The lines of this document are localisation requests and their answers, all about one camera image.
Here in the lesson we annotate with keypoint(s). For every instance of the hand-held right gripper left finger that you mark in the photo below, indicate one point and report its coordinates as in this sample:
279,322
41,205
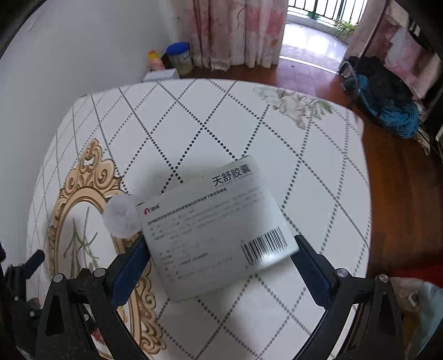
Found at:
129,273

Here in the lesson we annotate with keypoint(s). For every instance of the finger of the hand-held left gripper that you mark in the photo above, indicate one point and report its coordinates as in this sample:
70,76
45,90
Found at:
34,263

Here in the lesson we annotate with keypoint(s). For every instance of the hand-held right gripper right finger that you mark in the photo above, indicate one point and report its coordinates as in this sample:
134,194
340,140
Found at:
315,273

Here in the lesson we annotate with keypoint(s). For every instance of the green and white box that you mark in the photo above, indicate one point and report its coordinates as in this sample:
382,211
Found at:
214,221

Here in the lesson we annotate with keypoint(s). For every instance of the white tube bottle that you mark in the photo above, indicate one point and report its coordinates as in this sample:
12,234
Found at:
119,216

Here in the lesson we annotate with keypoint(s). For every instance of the pink cloth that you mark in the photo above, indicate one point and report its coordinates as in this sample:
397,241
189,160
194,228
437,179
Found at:
100,339

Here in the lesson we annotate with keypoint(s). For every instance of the light blue blanket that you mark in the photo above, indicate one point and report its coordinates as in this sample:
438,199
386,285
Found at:
427,311

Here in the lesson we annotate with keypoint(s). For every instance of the white checked floral tablecloth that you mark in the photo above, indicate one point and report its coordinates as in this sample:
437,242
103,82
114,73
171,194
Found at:
242,121

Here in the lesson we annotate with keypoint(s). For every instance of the blue bag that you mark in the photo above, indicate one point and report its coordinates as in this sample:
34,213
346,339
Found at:
394,114

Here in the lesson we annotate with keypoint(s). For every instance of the flat white box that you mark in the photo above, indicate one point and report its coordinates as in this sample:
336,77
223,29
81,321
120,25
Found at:
161,75

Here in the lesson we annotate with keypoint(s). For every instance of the blue-lid jar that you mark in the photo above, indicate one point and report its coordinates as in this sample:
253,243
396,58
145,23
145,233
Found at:
180,57

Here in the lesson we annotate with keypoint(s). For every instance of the green potted plant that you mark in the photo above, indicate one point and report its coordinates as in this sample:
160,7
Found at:
344,27

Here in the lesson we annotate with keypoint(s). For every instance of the black balcony railing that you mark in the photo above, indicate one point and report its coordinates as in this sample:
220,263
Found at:
322,8

